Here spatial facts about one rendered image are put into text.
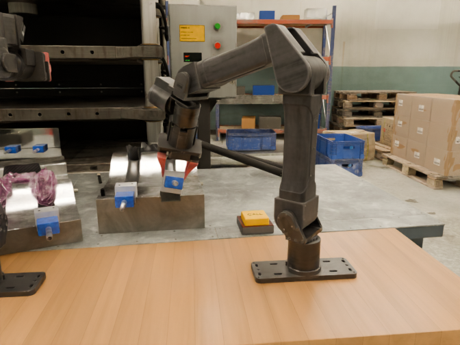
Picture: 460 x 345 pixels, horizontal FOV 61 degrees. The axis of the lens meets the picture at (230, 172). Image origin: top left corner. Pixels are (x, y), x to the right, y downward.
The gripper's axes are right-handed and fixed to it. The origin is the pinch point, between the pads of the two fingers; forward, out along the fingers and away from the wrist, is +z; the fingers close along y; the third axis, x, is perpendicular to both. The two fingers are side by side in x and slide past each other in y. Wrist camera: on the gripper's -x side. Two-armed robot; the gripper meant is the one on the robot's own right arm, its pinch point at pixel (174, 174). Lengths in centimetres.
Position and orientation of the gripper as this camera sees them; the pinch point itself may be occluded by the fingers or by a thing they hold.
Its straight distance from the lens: 97.3
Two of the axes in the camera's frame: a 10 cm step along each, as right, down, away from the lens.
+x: 0.8, 5.7, -8.2
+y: -9.7, -1.5, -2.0
